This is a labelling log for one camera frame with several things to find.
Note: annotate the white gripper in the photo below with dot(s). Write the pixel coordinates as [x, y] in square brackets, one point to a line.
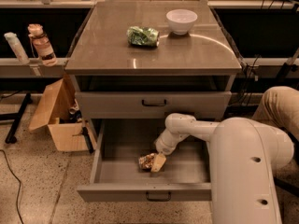
[163, 146]

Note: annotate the crushed orange can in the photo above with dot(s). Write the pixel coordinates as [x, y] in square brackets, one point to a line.
[146, 162]

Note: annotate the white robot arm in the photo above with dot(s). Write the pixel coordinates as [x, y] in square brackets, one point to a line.
[243, 154]

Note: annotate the open grey middle drawer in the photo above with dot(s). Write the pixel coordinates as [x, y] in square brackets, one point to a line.
[117, 177]

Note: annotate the closed grey top drawer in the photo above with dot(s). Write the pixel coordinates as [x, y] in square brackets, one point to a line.
[151, 105]

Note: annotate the grey drawer cabinet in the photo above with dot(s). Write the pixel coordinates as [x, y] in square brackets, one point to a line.
[103, 60]

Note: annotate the crushed green can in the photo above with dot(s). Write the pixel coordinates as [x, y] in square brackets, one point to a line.
[143, 36]

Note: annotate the wooden box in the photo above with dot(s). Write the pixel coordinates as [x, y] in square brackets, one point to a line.
[58, 110]

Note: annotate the white bowl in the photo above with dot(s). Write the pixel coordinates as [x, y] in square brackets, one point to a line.
[181, 21]

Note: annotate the black stand leg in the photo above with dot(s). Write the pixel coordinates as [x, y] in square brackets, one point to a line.
[15, 118]

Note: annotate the pink labelled bottle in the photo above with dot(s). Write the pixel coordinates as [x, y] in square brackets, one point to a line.
[42, 45]

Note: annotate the white bottle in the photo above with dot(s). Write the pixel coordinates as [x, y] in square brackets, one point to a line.
[17, 47]

